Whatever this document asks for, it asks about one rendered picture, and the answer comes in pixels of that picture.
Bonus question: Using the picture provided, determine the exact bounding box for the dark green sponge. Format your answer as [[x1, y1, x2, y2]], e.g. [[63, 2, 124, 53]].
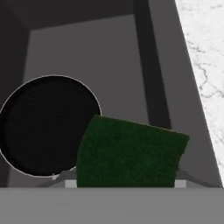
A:
[[75, 114, 191, 188]]

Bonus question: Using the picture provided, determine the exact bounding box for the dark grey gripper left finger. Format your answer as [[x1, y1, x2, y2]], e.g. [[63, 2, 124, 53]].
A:
[[37, 169, 78, 188]]

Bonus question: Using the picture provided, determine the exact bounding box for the grey sink basin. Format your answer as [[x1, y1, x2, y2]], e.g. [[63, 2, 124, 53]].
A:
[[0, 0, 224, 188]]

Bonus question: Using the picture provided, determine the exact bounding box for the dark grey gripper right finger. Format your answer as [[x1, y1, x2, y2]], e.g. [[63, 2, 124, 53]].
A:
[[174, 168, 215, 188]]

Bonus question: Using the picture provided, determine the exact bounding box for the black round pan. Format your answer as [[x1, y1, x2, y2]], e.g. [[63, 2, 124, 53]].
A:
[[0, 74, 102, 179]]

